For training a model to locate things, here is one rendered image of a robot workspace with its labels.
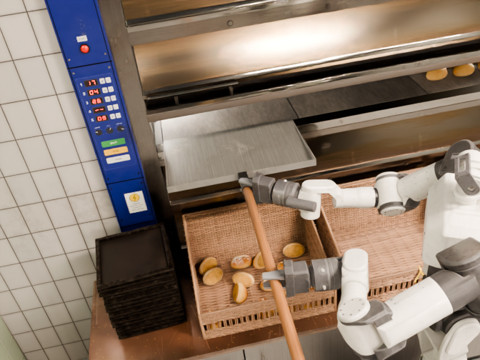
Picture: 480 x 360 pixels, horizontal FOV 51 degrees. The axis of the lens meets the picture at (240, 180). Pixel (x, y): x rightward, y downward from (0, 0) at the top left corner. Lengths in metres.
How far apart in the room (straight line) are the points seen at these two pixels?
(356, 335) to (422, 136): 1.35
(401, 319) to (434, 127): 1.36
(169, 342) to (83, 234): 0.61
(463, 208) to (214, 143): 1.04
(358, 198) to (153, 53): 0.89
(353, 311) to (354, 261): 0.23
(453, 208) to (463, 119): 1.14
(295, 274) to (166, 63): 0.92
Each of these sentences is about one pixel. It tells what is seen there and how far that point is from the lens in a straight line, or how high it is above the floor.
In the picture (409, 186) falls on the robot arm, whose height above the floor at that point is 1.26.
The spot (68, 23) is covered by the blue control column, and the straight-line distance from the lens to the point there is 1.82.
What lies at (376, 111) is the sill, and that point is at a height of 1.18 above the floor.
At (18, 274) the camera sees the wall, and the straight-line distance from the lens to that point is 2.51.
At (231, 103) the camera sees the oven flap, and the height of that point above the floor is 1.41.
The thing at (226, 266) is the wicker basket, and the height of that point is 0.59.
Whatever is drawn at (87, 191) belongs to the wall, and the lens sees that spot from 2.17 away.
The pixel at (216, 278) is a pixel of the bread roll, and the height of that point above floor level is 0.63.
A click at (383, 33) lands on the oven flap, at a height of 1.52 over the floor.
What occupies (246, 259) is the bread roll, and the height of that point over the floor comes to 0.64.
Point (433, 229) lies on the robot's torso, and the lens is 1.34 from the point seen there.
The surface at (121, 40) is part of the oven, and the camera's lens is 1.86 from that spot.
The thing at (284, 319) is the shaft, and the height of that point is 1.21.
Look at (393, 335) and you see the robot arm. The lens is 1.18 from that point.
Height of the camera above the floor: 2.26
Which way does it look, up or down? 36 degrees down
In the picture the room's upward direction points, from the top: 8 degrees counter-clockwise
